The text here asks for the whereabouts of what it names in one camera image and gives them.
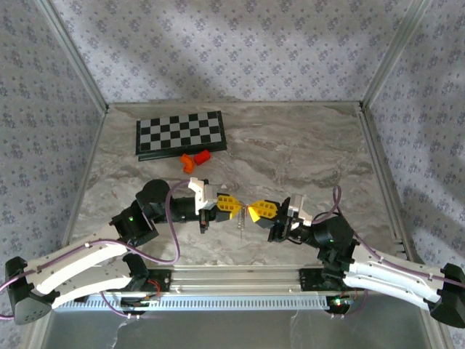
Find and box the aluminium back rail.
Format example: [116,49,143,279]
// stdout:
[107,101,364,109]

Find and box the black grey chessboard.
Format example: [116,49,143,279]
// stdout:
[135,110,228,162]

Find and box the aluminium frame post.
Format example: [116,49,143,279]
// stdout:
[35,0,110,112]
[360,0,435,110]

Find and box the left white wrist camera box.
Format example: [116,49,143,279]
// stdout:
[187,177,219,216]

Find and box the white slotted cable duct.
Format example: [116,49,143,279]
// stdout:
[72,294,333,313]

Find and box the aluminium side rail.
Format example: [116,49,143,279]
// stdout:
[57,107,110,265]
[357,103,426,266]

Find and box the orange curved block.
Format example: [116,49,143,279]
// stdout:
[180,153,196,175]

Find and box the small circuit board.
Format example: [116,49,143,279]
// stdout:
[325,294,355,314]
[120,296,161,316]

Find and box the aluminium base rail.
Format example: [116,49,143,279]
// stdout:
[39,264,435,296]

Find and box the red block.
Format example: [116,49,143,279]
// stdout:
[193,149,212,167]

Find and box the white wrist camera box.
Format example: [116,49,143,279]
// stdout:
[187,177,219,216]
[286,193,314,227]

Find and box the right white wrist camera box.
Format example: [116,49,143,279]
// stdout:
[286,193,314,227]

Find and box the grey metal sheet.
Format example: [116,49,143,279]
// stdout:
[39,310,437,349]

